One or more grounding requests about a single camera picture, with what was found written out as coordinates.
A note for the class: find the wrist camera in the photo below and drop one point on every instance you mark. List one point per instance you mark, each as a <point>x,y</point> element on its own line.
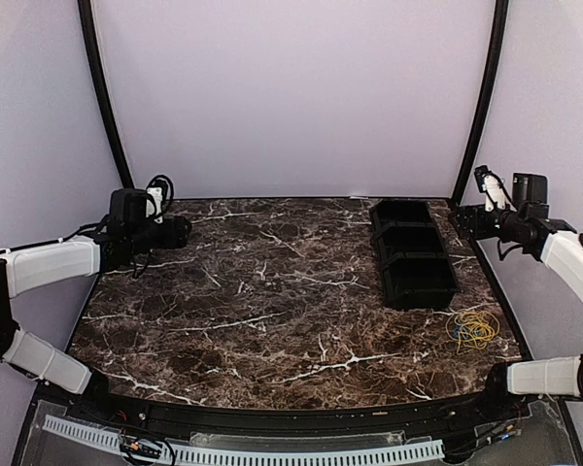
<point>161,190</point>
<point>492,187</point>

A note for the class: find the left black frame post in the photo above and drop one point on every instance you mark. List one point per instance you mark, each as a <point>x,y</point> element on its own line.
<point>101,91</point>

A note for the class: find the black three-compartment bin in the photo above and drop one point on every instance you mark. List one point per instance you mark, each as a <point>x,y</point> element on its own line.
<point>413,263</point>

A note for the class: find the black frame post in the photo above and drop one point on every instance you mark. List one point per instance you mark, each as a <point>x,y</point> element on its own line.
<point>483,101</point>
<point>101,91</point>

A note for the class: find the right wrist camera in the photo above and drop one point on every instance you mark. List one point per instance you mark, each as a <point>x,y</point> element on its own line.
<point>492,187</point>

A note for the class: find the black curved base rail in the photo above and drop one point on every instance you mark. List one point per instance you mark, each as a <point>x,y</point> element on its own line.
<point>457,420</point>

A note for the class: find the white slotted cable duct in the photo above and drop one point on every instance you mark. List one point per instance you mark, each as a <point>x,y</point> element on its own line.
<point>219,449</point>

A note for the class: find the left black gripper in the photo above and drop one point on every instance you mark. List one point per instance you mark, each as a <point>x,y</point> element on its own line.
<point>176,236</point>

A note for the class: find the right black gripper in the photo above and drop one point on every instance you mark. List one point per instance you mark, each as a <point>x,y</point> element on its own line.
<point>477,211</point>

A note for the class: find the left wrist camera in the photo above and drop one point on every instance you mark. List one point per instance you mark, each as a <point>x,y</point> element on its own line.
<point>161,190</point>

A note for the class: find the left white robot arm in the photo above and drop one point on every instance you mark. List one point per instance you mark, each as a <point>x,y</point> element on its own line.
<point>136,224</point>

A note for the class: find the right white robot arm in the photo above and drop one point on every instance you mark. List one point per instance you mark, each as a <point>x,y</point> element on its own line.
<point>520,218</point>

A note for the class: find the right black frame post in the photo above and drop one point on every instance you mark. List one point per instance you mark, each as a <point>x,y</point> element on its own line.
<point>483,101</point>

